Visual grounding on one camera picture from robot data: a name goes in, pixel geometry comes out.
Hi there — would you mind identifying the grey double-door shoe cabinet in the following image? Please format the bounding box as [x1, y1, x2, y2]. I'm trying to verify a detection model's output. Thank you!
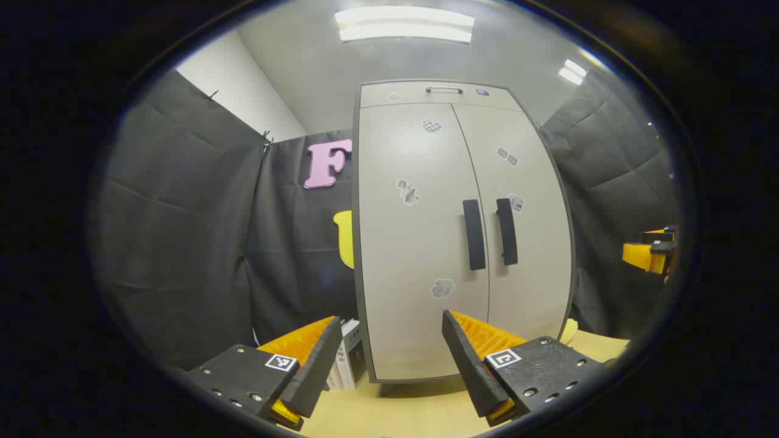
[352, 79, 576, 385]

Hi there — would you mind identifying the white spine book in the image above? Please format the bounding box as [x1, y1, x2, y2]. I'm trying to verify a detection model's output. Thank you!
[338, 319, 369, 390]

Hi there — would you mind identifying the black door handle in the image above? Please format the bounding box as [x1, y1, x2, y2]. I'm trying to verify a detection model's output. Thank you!
[463, 199, 487, 271]
[496, 198, 519, 266]

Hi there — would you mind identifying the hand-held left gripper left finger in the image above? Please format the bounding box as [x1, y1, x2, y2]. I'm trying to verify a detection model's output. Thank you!
[183, 315, 344, 433]

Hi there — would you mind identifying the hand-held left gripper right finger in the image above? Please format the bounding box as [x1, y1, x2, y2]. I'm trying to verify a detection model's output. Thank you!
[441, 309, 604, 428]

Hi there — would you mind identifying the grey shoe cabinet door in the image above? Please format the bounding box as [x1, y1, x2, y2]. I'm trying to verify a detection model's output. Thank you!
[358, 103, 491, 381]
[452, 103, 573, 341]

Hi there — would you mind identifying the long ceiling light panel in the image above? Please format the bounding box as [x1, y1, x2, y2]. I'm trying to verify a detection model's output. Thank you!
[335, 6, 475, 44]

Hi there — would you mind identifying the small ceiling light panel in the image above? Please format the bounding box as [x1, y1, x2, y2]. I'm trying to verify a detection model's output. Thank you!
[559, 59, 588, 86]

